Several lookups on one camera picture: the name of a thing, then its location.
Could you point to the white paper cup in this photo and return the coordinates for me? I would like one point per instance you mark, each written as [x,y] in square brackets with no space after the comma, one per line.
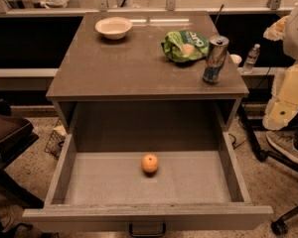
[236,59]

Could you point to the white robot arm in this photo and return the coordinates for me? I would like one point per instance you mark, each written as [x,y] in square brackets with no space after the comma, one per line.
[290,48]

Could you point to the silver blue drink can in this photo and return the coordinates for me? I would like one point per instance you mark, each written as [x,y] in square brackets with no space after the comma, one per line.
[215,59]

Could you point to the green chip bag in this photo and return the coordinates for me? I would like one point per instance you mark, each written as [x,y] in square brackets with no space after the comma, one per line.
[182,46]

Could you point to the black drawer handle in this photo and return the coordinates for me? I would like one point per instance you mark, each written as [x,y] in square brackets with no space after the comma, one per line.
[147,233]

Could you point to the white bowl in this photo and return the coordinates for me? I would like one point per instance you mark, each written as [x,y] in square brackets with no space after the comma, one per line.
[114,28]

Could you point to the orange fruit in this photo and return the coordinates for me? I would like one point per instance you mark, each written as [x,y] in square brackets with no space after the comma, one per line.
[149,163]

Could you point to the dark chair at left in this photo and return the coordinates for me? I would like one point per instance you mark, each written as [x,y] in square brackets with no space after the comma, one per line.
[16,136]

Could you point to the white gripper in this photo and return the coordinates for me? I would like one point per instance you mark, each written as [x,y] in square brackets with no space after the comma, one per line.
[297,39]

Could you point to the black office chair base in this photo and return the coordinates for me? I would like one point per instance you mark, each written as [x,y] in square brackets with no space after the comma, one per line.
[279,182]

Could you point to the wire basket on floor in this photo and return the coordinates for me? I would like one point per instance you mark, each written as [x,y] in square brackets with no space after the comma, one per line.
[56,140]

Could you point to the open grey drawer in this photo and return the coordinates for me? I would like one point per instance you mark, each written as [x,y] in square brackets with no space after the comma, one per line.
[201,190]

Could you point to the grey sneaker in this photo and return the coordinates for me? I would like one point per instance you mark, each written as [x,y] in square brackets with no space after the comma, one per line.
[283,144]

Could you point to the clear plastic water bottle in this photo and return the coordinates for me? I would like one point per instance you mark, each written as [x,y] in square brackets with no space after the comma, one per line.
[251,59]

